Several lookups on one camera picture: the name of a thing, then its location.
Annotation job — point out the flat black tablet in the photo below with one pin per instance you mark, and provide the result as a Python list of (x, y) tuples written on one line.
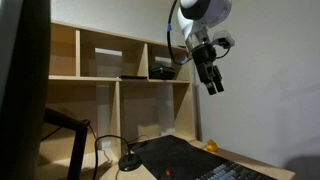
[(133, 77)]

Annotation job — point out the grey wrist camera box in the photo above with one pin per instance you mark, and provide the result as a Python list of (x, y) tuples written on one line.
[(224, 38)]

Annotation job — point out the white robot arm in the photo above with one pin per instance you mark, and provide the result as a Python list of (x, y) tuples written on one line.
[(216, 13)]

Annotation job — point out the black monitor stand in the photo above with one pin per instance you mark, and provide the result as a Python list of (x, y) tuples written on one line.
[(78, 146)]

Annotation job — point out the dark grey keyboard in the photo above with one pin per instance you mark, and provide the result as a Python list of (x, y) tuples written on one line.
[(226, 171)]

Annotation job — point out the black case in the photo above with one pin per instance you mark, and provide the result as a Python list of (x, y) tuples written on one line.
[(161, 71)]

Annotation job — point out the black desk mat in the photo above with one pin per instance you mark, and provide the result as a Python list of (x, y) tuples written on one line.
[(180, 155)]

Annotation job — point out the wooden shelf unit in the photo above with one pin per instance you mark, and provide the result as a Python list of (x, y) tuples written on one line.
[(133, 110)]

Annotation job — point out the black round base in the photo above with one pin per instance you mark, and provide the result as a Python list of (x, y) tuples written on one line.
[(129, 162)]

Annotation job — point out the black monitor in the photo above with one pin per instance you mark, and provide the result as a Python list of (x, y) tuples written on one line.
[(23, 90)]

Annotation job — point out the yellow rubber duck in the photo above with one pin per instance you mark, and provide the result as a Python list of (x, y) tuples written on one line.
[(212, 146)]

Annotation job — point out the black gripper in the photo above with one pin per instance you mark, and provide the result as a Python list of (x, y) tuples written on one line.
[(205, 63)]

